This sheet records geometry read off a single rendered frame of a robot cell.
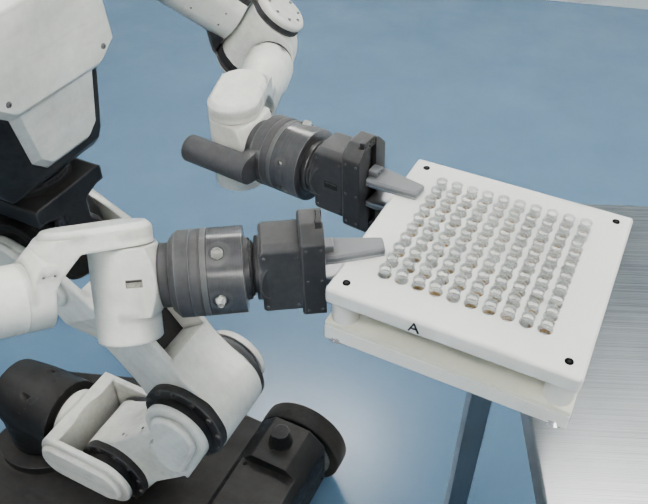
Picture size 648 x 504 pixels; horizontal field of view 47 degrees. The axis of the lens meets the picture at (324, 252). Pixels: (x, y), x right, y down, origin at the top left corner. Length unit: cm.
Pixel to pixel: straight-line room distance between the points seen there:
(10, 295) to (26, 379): 91
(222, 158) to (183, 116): 212
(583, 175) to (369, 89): 95
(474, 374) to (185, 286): 28
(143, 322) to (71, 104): 36
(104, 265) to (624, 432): 58
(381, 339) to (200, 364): 48
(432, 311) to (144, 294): 27
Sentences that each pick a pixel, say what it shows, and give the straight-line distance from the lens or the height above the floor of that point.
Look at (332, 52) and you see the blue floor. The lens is 343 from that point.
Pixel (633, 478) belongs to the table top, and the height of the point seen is 84.
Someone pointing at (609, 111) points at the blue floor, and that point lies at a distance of 319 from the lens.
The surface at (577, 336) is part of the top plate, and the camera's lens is 70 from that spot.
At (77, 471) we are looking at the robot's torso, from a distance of 152.
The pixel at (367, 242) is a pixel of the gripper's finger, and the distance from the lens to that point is 74.
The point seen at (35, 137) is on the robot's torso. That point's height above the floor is 103.
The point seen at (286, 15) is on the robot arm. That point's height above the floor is 107.
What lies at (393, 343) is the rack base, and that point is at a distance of 72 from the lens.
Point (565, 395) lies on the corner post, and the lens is 69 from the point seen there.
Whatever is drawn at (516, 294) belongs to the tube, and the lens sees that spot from 71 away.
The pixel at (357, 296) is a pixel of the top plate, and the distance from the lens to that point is 70.
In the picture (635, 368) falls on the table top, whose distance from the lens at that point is 96.
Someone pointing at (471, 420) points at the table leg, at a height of 37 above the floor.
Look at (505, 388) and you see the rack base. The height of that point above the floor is 98.
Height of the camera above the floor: 152
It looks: 41 degrees down
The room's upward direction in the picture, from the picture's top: straight up
